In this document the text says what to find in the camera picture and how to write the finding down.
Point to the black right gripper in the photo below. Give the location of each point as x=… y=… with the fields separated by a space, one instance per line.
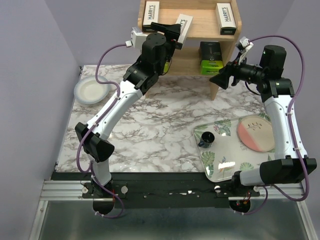
x=232 y=68

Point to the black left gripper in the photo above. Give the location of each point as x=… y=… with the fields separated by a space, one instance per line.
x=173 y=32

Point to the small white H box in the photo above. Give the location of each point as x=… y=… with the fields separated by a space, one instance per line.
x=185 y=22

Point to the green black Gillette box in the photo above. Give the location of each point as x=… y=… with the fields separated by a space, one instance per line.
x=210 y=58

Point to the white Harry's box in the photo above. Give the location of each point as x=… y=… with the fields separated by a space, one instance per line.
x=225 y=19
x=151 y=14

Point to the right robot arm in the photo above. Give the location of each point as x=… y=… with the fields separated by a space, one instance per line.
x=291 y=164

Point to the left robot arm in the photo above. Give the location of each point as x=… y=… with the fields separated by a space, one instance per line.
x=157 y=50

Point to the light wooden shelf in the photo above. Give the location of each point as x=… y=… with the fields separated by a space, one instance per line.
x=205 y=27

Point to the black mug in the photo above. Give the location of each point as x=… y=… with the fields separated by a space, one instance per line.
x=206 y=139

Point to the pink and cream plate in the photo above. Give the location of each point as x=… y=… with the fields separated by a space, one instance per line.
x=256 y=133

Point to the floral leaf tray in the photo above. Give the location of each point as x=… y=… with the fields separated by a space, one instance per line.
x=227 y=153

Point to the white blue-rimmed bowl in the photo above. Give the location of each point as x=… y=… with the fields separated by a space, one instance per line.
x=89 y=92

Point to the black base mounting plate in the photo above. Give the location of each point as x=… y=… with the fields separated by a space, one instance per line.
x=160 y=190

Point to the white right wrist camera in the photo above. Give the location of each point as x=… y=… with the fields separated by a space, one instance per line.
x=244 y=45

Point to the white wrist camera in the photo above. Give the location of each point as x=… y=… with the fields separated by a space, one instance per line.
x=137 y=38
x=244 y=45

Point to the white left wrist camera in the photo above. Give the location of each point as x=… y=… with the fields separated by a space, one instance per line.
x=137 y=38

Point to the aluminium frame rail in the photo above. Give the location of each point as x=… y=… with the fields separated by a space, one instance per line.
x=71 y=190

